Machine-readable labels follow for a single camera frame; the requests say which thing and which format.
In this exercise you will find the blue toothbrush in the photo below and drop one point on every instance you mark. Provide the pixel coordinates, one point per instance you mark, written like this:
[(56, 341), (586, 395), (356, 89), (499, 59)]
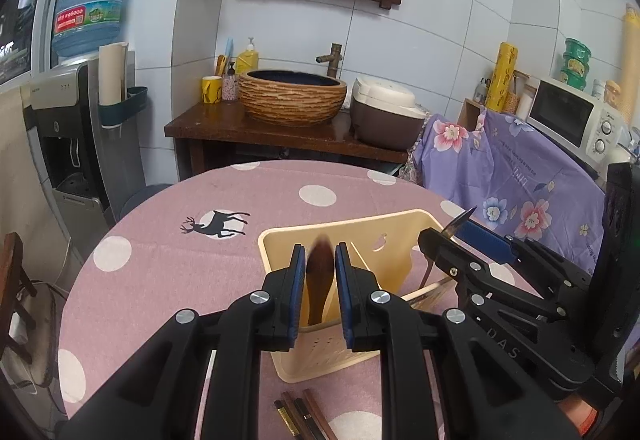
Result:
[(229, 50)]

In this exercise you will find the brown white rice cooker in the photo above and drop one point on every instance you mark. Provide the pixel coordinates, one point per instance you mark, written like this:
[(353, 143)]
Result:
[(385, 119)]

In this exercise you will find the bronze faucet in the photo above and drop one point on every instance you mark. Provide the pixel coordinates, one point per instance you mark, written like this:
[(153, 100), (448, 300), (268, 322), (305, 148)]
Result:
[(332, 57)]

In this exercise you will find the dark chopstick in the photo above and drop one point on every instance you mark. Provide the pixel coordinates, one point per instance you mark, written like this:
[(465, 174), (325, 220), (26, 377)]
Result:
[(284, 420), (309, 420)]

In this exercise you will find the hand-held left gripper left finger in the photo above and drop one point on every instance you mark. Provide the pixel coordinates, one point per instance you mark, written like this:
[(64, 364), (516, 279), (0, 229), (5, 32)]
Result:
[(298, 290)]

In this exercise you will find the pink polka dot tablecloth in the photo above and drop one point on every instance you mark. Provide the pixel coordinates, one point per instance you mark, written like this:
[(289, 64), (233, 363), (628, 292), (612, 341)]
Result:
[(165, 280)]

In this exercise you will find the pink soap dispenser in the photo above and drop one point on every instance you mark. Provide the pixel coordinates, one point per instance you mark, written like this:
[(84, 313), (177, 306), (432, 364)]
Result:
[(230, 87)]

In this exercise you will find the yellow patterned roll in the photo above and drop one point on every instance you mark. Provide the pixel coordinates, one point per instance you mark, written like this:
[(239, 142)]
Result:
[(502, 77)]

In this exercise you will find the dark wooden spoon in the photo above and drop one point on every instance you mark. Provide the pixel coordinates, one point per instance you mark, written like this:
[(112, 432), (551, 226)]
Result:
[(320, 280)]

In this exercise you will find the dark wooden counter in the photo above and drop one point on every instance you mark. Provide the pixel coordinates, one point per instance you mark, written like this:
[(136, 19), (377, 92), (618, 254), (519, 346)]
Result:
[(220, 124)]

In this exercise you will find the grey water dispenser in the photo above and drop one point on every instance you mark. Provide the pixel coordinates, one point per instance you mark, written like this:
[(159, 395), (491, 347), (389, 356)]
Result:
[(60, 119)]

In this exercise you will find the beige plastic utensil holder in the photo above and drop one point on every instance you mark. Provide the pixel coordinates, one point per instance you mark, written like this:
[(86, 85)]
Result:
[(370, 235)]

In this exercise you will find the wooden box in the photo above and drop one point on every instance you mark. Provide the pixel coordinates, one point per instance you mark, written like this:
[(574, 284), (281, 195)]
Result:
[(470, 114)]

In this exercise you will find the yellow dish soap bottle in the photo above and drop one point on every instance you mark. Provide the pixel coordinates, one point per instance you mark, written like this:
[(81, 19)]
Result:
[(247, 59)]

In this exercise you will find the wooden chair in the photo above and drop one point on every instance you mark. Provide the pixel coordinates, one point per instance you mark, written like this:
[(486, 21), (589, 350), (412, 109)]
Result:
[(15, 280)]

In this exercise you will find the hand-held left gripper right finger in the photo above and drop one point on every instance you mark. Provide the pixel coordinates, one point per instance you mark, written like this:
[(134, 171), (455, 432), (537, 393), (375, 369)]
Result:
[(342, 290)]

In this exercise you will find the window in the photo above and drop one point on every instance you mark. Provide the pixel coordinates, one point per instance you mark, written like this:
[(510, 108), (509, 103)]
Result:
[(25, 19)]

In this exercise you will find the long brown wooden utensil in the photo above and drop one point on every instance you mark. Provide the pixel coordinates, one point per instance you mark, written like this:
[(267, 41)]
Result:
[(425, 275)]

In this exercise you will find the white microwave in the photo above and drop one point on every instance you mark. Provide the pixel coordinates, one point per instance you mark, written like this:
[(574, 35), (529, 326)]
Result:
[(565, 112)]

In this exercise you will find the brown chopstick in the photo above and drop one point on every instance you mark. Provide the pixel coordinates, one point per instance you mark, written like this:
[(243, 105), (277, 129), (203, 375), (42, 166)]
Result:
[(295, 417), (320, 415)]

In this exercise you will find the white bottle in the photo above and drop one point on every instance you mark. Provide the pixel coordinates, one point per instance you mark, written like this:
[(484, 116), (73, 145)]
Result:
[(524, 104)]

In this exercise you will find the teal wall holder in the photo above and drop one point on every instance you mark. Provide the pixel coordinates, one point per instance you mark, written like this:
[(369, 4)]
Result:
[(122, 112)]

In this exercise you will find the purple floral cloth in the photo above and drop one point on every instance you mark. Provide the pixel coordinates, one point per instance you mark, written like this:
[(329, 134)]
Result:
[(500, 169)]

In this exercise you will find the person's right hand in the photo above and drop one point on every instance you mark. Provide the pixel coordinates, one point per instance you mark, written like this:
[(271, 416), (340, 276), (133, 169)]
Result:
[(580, 420)]

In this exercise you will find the stack of green bowls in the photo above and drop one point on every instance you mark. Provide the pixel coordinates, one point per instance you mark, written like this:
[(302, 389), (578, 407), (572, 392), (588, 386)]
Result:
[(575, 64)]

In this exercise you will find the yellow cup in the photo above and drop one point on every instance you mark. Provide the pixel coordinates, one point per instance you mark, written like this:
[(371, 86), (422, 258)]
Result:
[(211, 90)]

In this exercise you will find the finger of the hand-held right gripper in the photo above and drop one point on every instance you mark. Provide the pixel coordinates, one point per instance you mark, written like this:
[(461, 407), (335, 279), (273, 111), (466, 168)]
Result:
[(445, 252), (487, 242)]

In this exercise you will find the woven pattern basin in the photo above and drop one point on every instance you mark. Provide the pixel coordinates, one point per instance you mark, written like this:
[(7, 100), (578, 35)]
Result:
[(292, 102)]

